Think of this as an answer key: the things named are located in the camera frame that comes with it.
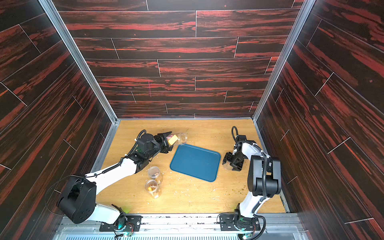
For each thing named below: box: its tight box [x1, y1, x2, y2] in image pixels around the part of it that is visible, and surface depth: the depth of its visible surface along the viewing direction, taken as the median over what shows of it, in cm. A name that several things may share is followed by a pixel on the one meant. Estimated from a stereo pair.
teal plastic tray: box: [170, 144, 221, 182], surface depth 98 cm
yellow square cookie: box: [168, 134, 178, 146], surface depth 80 cm
